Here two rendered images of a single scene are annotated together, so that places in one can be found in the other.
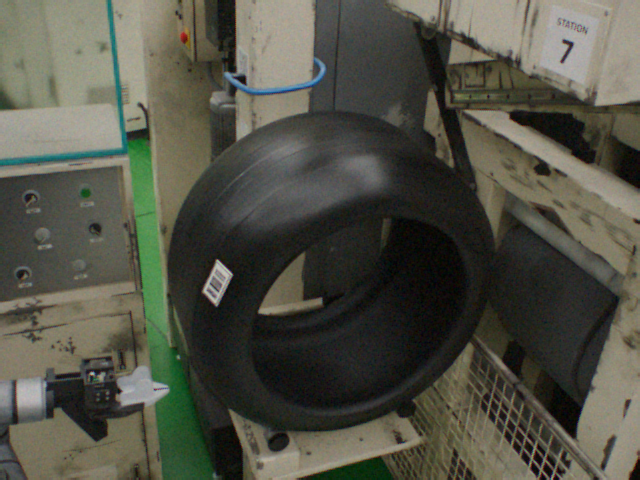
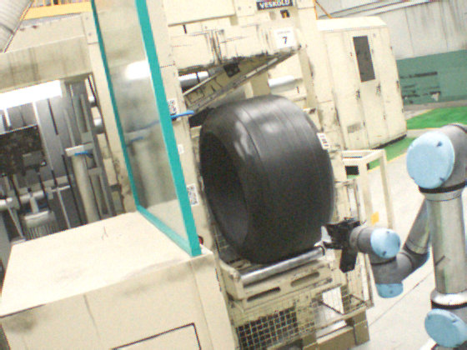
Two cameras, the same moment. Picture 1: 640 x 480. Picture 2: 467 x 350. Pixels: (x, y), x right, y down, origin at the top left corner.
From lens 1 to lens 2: 2.14 m
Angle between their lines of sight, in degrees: 82
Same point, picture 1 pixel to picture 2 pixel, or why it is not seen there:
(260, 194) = (293, 107)
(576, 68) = (291, 42)
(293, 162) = (277, 99)
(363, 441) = not seen: hidden behind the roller
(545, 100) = (242, 80)
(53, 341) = not seen: outside the picture
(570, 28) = (283, 33)
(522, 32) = (264, 42)
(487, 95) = (209, 97)
